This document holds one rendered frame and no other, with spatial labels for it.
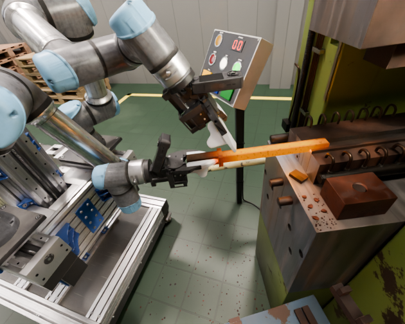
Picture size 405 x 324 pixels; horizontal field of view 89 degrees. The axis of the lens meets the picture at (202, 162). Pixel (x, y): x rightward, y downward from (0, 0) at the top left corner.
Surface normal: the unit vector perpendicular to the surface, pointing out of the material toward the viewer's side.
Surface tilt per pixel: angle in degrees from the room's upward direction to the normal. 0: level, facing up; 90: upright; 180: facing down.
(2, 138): 86
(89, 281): 0
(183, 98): 90
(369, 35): 90
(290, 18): 90
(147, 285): 0
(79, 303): 0
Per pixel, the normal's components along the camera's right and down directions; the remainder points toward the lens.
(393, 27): 0.07, 0.66
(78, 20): 0.69, 0.68
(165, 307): -0.11, -0.74
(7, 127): 0.48, 0.47
